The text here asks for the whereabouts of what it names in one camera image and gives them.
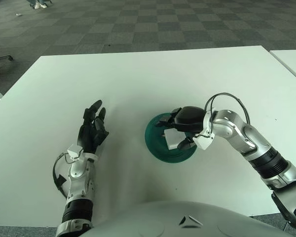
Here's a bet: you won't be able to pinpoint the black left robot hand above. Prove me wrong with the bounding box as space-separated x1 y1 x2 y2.
76 99 110 155

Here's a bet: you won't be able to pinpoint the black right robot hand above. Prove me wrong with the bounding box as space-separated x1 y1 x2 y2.
155 106 206 151

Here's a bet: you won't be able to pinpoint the white charger block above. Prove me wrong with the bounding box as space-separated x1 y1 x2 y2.
164 128 188 151

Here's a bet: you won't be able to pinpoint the green round plate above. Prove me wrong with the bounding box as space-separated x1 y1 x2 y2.
145 112 198 164

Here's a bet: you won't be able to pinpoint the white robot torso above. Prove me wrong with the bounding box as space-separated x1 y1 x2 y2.
83 200 296 237

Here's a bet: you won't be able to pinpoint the black office chair base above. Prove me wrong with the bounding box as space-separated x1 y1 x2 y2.
0 37 14 75

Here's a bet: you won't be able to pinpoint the white side table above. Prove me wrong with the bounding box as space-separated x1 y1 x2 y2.
270 49 296 86

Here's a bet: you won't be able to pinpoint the person's feet white shoes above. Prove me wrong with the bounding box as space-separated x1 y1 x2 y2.
27 0 52 9

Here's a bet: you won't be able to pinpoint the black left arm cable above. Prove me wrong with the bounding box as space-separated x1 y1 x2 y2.
51 153 72 198

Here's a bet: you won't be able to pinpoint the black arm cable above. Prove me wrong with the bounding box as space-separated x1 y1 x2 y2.
51 153 72 198
204 92 251 124

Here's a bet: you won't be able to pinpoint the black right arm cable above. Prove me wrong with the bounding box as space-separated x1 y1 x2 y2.
204 92 251 124

